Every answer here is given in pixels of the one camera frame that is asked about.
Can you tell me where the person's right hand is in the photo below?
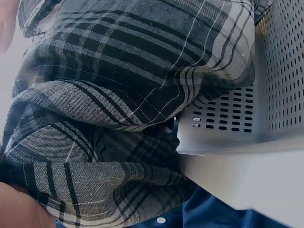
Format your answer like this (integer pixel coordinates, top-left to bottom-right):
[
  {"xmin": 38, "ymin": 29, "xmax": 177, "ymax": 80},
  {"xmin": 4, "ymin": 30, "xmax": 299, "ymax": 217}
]
[{"xmin": 0, "ymin": 0, "xmax": 20, "ymax": 55}]

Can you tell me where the grey black plaid shirt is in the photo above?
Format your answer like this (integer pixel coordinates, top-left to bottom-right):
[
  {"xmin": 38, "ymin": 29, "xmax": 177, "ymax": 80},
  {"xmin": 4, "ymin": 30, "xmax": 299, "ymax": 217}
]
[{"xmin": 0, "ymin": 0, "xmax": 274, "ymax": 228}]

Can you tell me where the person's left hand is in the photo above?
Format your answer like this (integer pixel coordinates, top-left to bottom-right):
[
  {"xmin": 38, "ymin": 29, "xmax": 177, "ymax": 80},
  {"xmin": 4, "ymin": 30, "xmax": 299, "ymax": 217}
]
[{"xmin": 0, "ymin": 180, "xmax": 57, "ymax": 228}]

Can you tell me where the white perforated plastic basket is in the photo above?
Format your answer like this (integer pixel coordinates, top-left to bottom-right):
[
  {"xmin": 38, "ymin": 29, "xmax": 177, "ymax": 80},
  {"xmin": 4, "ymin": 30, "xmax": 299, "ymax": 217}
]
[{"xmin": 176, "ymin": 0, "xmax": 304, "ymax": 228}]

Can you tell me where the dark blue buttoned garment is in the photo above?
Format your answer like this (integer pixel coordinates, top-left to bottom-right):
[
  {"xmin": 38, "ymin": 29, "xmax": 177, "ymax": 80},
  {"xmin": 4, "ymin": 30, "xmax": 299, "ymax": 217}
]
[{"xmin": 56, "ymin": 117, "xmax": 294, "ymax": 228}]

